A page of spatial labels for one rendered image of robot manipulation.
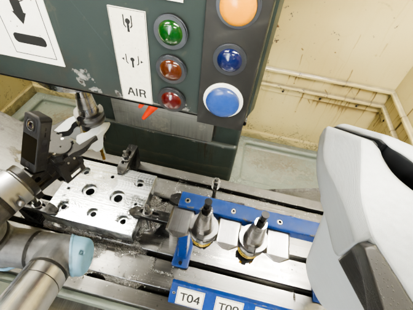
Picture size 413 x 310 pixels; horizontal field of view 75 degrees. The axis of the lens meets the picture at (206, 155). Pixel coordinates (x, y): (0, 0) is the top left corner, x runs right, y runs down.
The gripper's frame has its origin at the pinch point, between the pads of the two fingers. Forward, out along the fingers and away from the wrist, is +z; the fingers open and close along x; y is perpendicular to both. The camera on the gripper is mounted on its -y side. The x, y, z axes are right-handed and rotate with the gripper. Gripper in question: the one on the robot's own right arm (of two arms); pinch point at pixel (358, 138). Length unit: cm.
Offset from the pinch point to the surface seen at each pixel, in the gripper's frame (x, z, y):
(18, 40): -16.3, 22.5, 6.1
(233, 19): -0.2, 12.4, 0.8
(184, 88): -2.8, 14.9, 7.8
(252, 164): 57, 78, 112
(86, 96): -15, 45, 29
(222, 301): 8, 9, 75
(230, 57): 0.0, 12.4, 3.6
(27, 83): -63, 165, 101
